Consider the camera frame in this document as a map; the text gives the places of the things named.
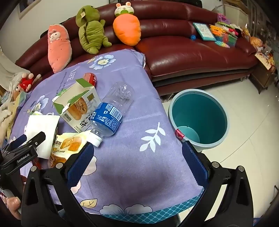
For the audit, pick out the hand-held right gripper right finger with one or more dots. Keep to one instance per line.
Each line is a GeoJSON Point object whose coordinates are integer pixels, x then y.
{"type": "Point", "coordinates": [194, 162]}

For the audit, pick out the yellow cake wrapper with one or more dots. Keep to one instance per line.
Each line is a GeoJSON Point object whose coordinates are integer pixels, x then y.
{"type": "Point", "coordinates": [69, 141]}

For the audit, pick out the small blue ball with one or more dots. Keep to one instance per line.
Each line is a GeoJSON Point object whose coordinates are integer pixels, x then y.
{"type": "Point", "coordinates": [192, 37]}

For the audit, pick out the teal picture book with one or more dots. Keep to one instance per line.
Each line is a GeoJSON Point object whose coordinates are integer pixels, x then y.
{"type": "Point", "coordinates": [203, 31]}

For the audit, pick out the white paper tissue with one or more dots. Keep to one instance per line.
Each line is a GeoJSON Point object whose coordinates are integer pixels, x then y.
{"type": "Point", "coordinates": [41, 128]}

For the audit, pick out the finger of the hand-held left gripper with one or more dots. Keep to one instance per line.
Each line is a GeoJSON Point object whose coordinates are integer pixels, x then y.
{"type": "Point", "coordinates": [16, 141]}
{"type": "Point", "coordinates": [26, 156]}

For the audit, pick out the green dinosaur plush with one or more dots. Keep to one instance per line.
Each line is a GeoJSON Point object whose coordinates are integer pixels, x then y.
{"type": "Point", "coordinates": [91, 32]}

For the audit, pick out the cream plush toy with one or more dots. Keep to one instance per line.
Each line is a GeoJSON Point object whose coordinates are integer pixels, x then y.
{"type": "Point", "coordinates": [6, 122]}

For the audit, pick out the orange plastic bag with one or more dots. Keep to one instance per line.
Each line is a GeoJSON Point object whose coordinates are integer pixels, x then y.
{"type": "Point", "coordinates": [255, 41]}

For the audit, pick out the green white pastry box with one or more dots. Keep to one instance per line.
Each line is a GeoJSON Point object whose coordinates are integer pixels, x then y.
{"type": "Point", "coordinates": [80, 109]}

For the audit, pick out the pink sweet potato plush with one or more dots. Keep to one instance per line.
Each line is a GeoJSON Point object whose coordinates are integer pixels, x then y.
{"type": "Point", "coordinates": [58, 50]}

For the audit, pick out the white cloth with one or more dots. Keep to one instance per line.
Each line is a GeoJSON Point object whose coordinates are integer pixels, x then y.
{"type": "Point", "coordinates": [11, 69]}

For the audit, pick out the red drink can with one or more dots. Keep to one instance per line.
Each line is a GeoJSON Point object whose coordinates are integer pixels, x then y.
{"type": "Point", "coordinates": [90, 78]}

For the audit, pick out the purple floral blanket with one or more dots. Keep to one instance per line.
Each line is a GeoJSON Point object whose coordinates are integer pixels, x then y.
{"type": "Point", "coordinates": [135, 165]}

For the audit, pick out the pile of colourful toys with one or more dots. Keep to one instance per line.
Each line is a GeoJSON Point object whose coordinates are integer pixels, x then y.
{"type": "Point", "coordinates": [226, 32]}

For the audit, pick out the teal plastic bin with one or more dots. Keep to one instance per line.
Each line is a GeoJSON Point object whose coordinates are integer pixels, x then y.
{"type": "Point", "coordinates": [198, 113]}

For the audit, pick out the clear plastic water bottle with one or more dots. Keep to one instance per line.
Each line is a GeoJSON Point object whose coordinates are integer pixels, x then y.
{"type": "Point", "coordinates": [111, 113]}

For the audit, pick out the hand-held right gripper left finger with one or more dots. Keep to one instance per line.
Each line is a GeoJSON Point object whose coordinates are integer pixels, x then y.
{"type": "Point", "coordinates": [80, 162]}

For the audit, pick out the dark red leather sofa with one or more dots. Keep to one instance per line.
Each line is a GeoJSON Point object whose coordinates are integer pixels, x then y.
{"type": "Point", "coordinates": [187, 52]}

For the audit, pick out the orange carrot rabbit plush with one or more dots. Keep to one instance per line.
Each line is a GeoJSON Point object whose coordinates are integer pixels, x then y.
{"type": "Point", "coordinates": [126, 28]}

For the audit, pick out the wooden side table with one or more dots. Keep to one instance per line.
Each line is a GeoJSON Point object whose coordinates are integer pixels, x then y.
{"type": "Point", "coordinates": [263, 74]}

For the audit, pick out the small red plush toy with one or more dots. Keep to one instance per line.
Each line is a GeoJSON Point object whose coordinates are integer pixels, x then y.
{"type": "Point", "coordinates": [27, 81]}

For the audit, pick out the person's left hand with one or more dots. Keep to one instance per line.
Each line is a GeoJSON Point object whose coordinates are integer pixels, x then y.
{"type": "Point", "coordinates": [14, 207]}

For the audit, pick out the wall picture frame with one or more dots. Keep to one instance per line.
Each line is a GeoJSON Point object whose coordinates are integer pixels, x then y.
{"type": "Point", "coordinates": [24, 9]}

